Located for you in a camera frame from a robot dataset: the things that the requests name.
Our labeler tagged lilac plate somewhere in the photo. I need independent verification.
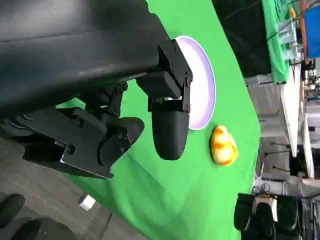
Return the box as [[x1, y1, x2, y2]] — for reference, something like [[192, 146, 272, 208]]
[[173, 35, 217, 131]]

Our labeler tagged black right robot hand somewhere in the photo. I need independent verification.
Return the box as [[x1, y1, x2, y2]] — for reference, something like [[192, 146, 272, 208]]
[[233, 192, 301, 240]]

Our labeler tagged small white block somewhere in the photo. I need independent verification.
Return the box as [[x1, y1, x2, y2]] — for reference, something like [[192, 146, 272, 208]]
[[78, 194, 96, 211]]

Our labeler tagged orange and white bread roll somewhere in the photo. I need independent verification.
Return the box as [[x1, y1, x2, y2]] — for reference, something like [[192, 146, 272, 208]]
[[210, 124, 240, 166]]

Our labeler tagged black robot foot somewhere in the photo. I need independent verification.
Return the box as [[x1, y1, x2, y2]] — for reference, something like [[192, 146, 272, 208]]
[[0, 193, 26, 226], [14, 219, 42, 240]]

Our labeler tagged black curtain backdrop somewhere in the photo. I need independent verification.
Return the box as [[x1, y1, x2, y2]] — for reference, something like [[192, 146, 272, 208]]
[[211, 0, 273, 79]]

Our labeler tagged green cloth banner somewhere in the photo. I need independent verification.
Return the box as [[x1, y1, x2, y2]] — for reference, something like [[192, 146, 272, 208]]
[[261, 0, 291, 85]]

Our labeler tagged blue box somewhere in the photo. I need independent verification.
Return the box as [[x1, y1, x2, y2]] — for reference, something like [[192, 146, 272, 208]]
[[304, 4, 320, 60]]

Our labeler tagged white workshop table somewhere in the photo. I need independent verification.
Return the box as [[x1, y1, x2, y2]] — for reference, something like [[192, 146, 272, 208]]
[[279, 63, 305, 158]]

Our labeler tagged green table cloth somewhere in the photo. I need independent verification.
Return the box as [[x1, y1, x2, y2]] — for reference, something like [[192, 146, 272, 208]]
[[55, 0, 263, 240]]

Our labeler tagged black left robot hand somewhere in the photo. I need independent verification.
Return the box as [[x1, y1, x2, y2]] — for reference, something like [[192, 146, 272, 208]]
[[0, 0, 194, 180]]

